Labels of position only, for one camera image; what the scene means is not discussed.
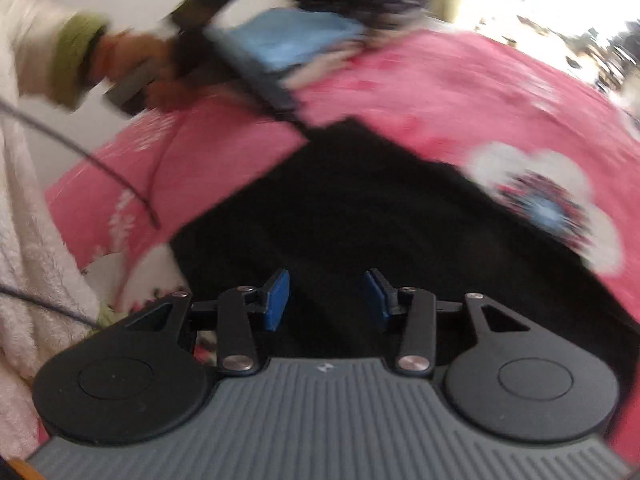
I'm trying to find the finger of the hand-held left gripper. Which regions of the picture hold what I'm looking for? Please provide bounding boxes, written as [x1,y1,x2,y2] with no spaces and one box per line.
[205,25,312,136]

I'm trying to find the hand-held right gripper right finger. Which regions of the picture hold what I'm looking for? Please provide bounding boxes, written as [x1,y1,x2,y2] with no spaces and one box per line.
[364,268,531,376]

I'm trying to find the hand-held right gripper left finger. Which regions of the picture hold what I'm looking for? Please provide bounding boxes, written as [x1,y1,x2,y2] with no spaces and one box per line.
[125,268,292,375]

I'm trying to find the black printed t-shirt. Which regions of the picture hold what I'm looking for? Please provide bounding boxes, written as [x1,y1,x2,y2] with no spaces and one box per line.
[170,117,640,361]

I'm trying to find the person's left forearm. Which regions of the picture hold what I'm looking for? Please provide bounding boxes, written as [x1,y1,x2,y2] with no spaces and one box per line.
[0,0,112,111]

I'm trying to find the person's left hand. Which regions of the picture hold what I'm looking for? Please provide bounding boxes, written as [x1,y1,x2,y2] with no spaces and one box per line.
[94,30,212,112]

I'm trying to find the beige folded garment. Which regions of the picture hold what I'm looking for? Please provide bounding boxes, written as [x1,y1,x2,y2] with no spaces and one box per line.
[277,45,371,93]

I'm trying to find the light blue folded garment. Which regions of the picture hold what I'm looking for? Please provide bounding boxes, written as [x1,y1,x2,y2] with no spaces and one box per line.
[232,10,371,73]

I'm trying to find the pink floral blanket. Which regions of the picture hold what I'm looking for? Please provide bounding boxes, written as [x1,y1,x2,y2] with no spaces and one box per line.
[45,27,640,466]

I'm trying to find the person's white fleece robe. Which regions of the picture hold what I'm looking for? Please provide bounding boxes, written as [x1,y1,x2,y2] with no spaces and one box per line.
[0,110,118,461]

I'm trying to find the black cable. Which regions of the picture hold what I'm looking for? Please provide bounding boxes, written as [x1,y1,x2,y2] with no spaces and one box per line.
[0,99,162,231]
[0,284,103,333]

